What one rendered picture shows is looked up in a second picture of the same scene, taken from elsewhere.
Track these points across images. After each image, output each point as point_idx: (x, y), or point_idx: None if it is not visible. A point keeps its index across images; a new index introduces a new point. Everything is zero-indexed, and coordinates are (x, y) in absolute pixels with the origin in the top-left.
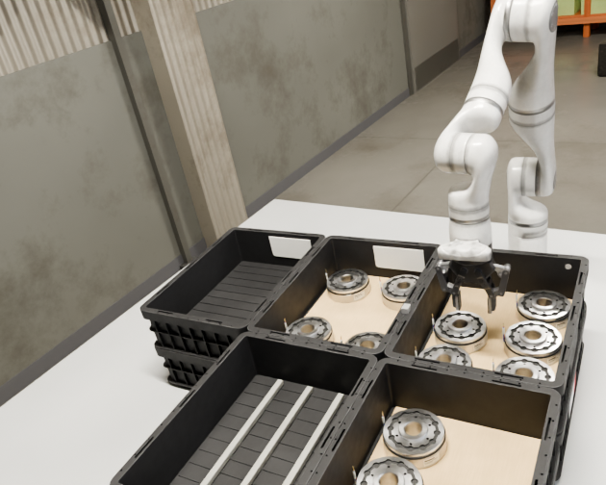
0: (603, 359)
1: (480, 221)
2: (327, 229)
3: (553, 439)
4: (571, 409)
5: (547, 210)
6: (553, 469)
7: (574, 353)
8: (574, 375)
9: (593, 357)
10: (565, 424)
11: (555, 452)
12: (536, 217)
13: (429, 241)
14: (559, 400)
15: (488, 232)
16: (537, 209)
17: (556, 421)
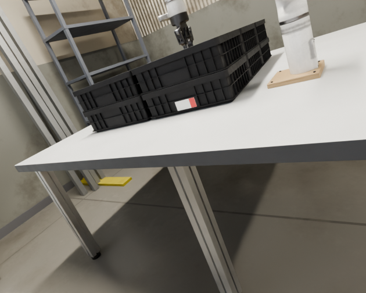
0: (222, 108)
1: (165, 3)
2: (351, 34)
3: (113, 78)
4: (183, 110)
5: (295, 13)
6: (128, 97)
7: (180, 81)
8: (174, 89)
9: (223, 106)
10: (148, 96)
11: (133, 96)
12: (280, 17)
13: (352, 46)
14: (124, 72)
15: (169, 9)
16: (287, 11)
17: (117, 75)
